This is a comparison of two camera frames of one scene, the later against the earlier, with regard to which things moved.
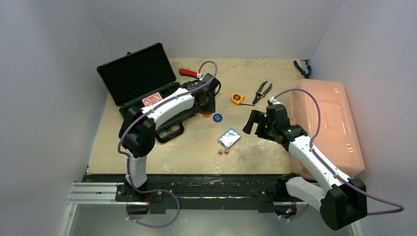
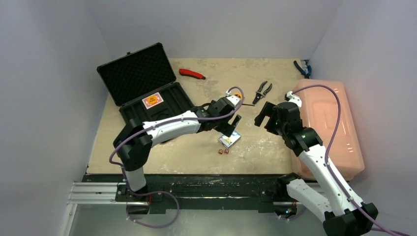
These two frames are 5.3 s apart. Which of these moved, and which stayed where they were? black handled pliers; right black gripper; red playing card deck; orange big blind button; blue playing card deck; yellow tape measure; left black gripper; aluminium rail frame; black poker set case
Moved: orange big blind button; right black gripper; left black gripper
Stayed: aluminium rail frame; blue playing card deck; red playing card deck; black poker set case; yellow tape measure; black handled pliers
